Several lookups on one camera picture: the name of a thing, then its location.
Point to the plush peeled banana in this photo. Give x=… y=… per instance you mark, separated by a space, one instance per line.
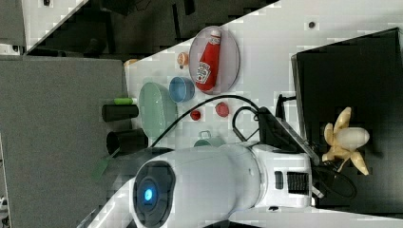
x=344 y=142

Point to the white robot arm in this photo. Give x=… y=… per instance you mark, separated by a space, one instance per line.
x=198 y=186

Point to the small plush strawberry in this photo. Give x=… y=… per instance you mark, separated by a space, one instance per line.
x=195 y=115

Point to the large plush strawberry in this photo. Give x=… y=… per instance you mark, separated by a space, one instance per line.
x=222 y=109

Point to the green metal pot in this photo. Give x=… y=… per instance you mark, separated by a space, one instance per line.
x=206 y=139

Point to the blue plastic bowl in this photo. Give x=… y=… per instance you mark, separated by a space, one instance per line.
x=181 y=89

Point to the plush ketchup bottle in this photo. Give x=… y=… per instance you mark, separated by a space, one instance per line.
x=208 y=67

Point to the green plastic colander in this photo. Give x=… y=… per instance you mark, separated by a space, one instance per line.
x=157 y=110

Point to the plush orange slice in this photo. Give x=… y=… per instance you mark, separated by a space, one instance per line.
x=183 y=59

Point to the black cup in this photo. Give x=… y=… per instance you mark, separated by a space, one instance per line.
x=118 y=112

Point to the green slotted spatula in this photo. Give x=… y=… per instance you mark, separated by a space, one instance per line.
x=102 y=165

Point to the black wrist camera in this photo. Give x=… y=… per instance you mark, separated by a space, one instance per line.
x=278 y=133

